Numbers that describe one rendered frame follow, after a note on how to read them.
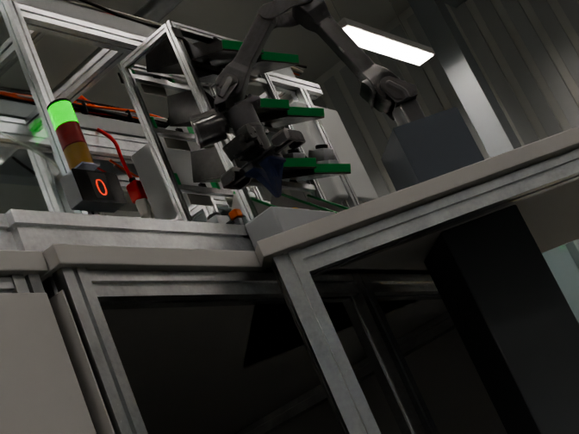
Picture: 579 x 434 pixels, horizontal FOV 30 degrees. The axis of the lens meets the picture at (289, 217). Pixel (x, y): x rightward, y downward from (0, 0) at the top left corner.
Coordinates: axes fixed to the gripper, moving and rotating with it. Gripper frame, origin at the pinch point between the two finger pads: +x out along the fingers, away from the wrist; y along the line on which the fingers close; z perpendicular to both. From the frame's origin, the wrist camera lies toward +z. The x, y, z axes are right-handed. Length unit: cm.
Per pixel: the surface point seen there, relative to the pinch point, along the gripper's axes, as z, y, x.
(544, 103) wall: -858, -176, -272
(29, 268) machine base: 77, 7, 24
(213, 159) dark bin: -24.3, -26.2, -24.0
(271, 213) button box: 17.6, 7.7, 12.8
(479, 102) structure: -748, -199, -272
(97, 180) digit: 17.9, -25.7, -14.4
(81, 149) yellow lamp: 18.7, -26.1, -21.9
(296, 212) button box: 10.5, 8.3, 12.4
